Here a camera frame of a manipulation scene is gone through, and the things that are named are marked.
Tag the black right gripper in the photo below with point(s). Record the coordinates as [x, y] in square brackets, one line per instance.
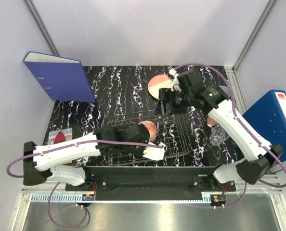
[167, 95]

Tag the blue white patterned bowl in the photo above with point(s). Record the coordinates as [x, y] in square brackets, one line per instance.
[151, 127]

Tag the pink beige plate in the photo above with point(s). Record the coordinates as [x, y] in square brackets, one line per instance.
[158, 82]

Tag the pink plastic cup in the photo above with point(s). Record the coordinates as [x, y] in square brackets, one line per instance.
[211, 122]

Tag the clear glass tumbler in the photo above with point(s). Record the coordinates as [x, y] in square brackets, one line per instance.
[218, 136]

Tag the lavender plastic cup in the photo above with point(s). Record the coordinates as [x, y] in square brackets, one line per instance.
[226, 90]

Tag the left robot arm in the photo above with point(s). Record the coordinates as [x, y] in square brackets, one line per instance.
[47, 162]

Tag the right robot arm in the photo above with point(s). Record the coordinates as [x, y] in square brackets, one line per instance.
[188, 89]

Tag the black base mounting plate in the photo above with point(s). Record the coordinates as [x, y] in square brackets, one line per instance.
[134, 184]

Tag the picture card with red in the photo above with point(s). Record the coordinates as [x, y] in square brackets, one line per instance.
[59, 136]

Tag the black wire dish rack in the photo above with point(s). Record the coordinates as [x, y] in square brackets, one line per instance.
[171, 131]

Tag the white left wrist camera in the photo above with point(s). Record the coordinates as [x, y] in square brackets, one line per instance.
[156, 152]

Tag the purple ring binder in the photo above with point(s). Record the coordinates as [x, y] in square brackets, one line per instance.
[63, 79]

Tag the blue ring binder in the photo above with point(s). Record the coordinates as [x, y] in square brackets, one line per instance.
[268, 117]

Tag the white slotted cable duct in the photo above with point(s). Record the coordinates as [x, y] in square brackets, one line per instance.
[63, 197]

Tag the aluminium frame post right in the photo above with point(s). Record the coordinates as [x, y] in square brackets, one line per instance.
[255, 32]

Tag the aluminium frame post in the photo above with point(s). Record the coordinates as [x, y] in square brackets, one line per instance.
[41, 26]
[255, 32]

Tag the aluminium frame post left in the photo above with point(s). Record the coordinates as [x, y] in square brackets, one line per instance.
[41, 26]

